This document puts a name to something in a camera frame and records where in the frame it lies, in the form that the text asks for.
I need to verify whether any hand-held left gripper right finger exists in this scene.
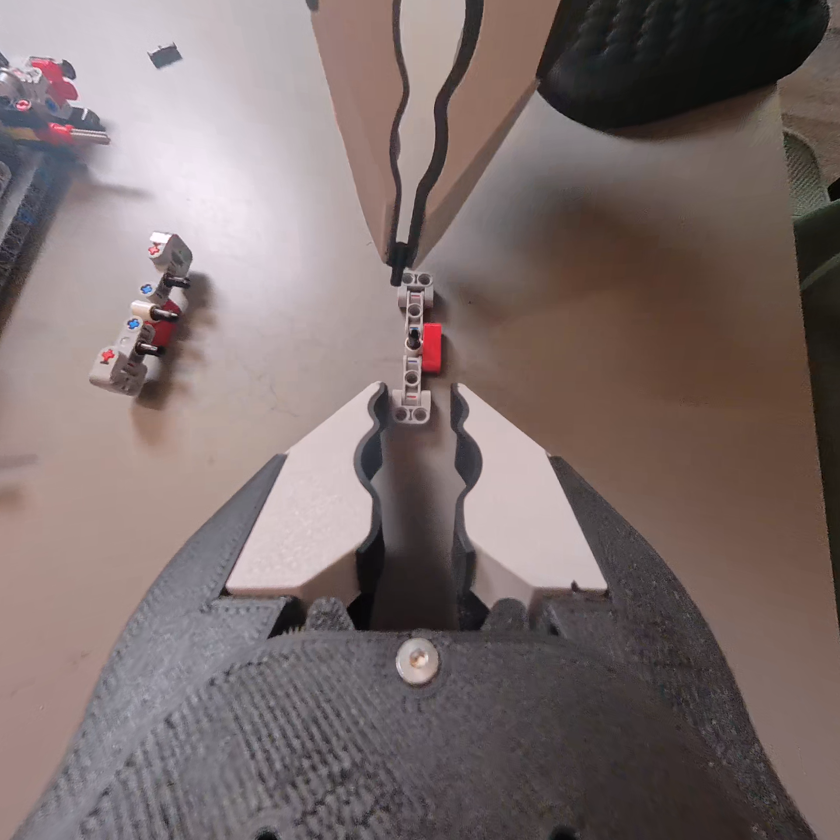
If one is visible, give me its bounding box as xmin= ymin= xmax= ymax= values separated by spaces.
xmin=449 ymin=382 xmax=609 ymax=611

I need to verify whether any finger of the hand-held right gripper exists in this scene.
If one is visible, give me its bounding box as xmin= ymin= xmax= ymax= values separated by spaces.
xmin=308 ymin=0 xmax=411 ymax=266
xmin=394 ymin=0 xmax=563 ymax=270

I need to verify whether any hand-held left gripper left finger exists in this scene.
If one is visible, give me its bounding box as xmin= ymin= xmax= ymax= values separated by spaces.
xmin=225 ymin=381 xmax=389 ymax=611

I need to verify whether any grey lego beam assembly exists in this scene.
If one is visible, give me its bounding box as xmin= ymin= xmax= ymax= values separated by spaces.
xmin=90 ymin=231 xmax=194 ymax=396
xmin=392 ymin=268 xmax=447 ymax=424

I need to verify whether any lego car model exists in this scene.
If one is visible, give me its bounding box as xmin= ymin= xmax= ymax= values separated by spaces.
xmin=0 ymin=56 xmax=111 ymax=309

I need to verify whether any person's grey shoe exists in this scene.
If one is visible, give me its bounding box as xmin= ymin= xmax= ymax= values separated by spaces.
xmin=782 ymin=130 xmax=840 ymax=221

